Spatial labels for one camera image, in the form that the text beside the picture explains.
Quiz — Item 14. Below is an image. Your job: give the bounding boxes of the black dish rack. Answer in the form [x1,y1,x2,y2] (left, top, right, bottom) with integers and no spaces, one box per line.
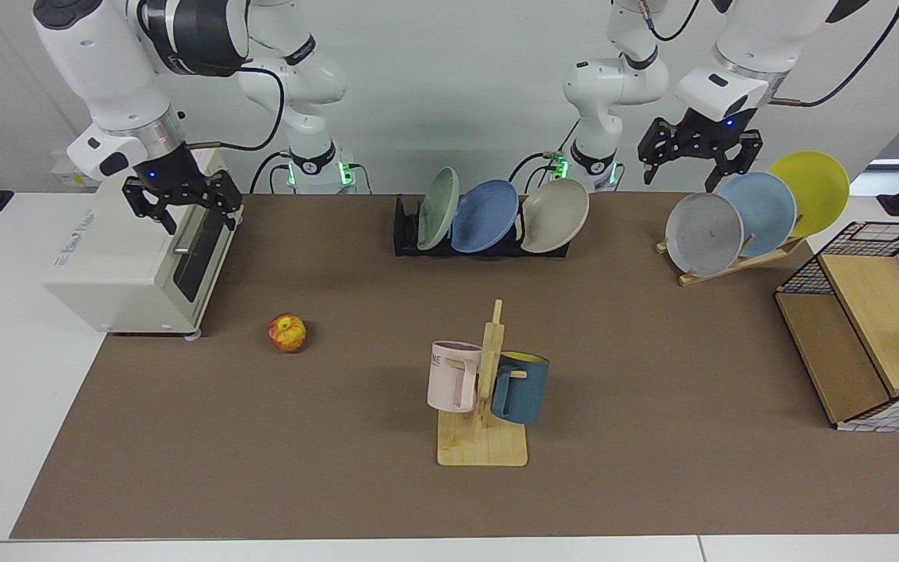
[393,195,571,258]

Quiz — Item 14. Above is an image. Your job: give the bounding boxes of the dark blue cup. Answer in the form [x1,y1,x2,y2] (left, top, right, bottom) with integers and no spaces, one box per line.
[490,351,550,425]

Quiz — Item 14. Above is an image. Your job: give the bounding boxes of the pink cup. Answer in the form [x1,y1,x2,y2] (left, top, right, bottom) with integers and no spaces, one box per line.
[427,340,483,413]

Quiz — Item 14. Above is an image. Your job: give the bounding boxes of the wire basket with wooden floor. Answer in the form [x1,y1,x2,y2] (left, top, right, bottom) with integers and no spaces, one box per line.
[775,222,899,432]

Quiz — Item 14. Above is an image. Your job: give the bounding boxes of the white wall socket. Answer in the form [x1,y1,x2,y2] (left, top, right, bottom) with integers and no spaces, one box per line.
[52,152,99,188]

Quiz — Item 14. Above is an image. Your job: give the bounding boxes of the grey plate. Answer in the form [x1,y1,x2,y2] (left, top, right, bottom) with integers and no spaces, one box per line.
[665,192,744,278]

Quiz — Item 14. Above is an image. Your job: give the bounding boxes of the wooden plate rack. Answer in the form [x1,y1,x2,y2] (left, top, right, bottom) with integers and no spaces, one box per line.
[656,237,805,287]

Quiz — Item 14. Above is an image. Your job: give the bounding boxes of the beige plate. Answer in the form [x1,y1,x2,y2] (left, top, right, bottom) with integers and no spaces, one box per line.
[520,178,590,254]

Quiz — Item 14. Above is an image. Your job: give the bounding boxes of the brown table cloth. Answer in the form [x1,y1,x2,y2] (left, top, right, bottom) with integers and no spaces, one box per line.
[10,193,899,539]

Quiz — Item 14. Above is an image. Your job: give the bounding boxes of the light blue plate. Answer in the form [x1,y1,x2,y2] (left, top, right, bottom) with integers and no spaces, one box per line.
[717,172,798,258]

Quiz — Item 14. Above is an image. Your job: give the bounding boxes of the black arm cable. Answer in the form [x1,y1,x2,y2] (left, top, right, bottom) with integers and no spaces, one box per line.
[184,66,287,152]
[769,0,899,108]

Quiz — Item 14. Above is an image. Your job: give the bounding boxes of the pale green plate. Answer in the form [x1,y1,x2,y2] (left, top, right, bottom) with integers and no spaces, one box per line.
[417,166,460,251]

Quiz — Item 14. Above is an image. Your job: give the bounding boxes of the pale toaster oven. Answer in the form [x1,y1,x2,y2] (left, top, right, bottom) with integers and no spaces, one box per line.
[42,148,236,338]

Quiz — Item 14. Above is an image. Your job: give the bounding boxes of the yellow plate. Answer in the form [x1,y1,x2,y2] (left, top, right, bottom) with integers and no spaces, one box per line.
[768,151,851,239]

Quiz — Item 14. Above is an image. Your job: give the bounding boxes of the wooden cup stand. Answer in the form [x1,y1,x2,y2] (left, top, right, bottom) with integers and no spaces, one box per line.
[437,299,529,468]

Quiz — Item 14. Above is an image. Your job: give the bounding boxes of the red yellow apple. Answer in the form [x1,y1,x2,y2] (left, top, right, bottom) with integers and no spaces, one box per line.
[268,313,308,354]

